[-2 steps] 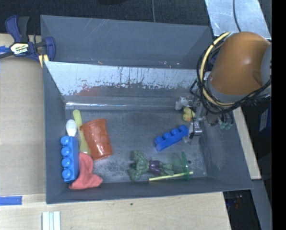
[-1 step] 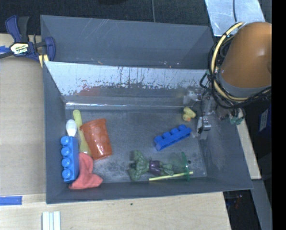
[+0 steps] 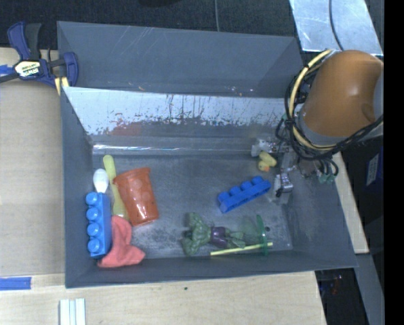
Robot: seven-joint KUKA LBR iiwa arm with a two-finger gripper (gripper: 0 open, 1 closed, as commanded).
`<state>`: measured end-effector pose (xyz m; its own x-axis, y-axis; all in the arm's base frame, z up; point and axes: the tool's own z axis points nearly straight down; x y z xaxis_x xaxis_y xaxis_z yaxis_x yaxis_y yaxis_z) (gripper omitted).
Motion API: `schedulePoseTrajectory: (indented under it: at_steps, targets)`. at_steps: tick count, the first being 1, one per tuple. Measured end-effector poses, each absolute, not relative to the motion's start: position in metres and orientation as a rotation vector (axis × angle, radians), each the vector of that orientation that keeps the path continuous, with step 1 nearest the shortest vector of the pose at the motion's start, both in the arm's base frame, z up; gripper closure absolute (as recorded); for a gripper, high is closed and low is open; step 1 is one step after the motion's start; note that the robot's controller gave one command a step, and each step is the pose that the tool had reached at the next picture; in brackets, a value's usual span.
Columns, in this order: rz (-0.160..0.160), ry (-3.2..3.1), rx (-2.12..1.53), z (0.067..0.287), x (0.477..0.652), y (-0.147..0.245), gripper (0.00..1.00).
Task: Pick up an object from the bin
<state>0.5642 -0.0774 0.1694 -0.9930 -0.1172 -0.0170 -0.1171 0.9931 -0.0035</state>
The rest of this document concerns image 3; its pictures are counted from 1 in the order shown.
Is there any thick blue toy brick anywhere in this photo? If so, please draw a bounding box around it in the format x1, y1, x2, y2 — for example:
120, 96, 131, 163
85, 191, 115, 260

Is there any yellow plastic stick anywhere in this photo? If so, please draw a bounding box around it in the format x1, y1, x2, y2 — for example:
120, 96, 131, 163
102, 154, 130, 220

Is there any grey metal bin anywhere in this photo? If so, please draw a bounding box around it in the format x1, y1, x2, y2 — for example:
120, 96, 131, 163
56, 20, 359, 289

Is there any pink cloth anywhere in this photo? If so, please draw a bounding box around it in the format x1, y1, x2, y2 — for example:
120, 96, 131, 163
96, 215, 146, 269

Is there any white plastic spoon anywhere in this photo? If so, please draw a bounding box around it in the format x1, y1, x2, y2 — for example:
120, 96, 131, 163
92, 168, 110, 194

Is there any yellow toy duck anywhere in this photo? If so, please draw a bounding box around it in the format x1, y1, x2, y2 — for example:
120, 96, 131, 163
258, 150, 278, 173

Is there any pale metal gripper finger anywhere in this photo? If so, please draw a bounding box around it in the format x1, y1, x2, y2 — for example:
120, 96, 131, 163
268, 173, 295, 205
250, 138, 285, 158

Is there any thin blue toy brick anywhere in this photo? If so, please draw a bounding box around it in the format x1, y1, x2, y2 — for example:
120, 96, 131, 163
216, 175, 272, 214

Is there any green toy figure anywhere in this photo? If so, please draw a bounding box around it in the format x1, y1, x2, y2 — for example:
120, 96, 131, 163
180, 212, 247, 257

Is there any orange plastic cup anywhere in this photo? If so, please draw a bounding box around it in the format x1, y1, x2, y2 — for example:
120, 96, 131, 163
113, 167, 160, 227

